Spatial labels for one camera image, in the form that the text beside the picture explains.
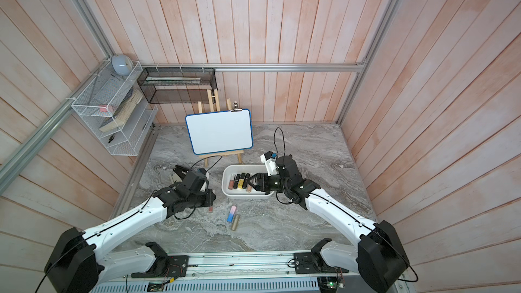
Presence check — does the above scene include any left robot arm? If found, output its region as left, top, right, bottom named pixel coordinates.
left=44, top=168, right=216, bottom=292

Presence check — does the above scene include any metal binder clip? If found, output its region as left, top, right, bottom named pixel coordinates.
left=230, top=102, right=242, bottom=112

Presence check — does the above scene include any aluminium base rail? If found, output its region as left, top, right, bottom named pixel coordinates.
left=77, top=247, right=408, bottom=293

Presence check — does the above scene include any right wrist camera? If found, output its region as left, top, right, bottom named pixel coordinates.
left=260, top=151, right=278, bottom=176

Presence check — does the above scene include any gold black square lipstick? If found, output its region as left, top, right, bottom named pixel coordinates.
left=237, top=173, right=247, bottom=189

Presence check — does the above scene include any gold lipstick tube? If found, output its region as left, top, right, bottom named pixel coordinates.
left=231, top=214, right=240, bottom=231

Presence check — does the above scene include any white wire shelf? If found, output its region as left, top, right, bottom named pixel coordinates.
left=72, top=60, right=157, bottom=157

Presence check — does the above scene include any black lipstick gold band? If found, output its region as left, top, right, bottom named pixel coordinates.
left=242, top=173, right=250, bottom=189

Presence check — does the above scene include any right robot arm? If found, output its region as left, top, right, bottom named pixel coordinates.
left=243, top=151, right=411, bottom=292

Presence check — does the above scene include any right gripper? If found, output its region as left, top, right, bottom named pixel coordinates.
left=247, top=173, right=292, bottom=194

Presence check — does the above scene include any grey round speaker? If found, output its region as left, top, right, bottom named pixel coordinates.
left=111, top=54, right=134, bottom=77

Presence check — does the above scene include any blue framed whiteboard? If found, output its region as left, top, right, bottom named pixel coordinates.
left=185, top=109, right=253, bottom=155

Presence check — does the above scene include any black mesh basket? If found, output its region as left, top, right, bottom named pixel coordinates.
left=137, top=66, right=218, bottom=104

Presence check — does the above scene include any pink item on shelf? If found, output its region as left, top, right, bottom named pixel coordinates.
left=99, top=105, right=114, bottom=113

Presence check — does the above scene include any black lipstick tube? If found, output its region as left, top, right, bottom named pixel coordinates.
left=233, top=173, right=241, bottom=189

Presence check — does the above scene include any white storage box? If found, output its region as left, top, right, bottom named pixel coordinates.
left=221, top=164, right=274, bottom=200

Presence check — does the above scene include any red lip gloss tube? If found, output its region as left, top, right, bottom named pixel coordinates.
left=227, top=174, right=236, bottom=190

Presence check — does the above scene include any pink blue lipstick tube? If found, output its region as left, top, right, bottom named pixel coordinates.
left=227, top=204, right=237, bottom=223

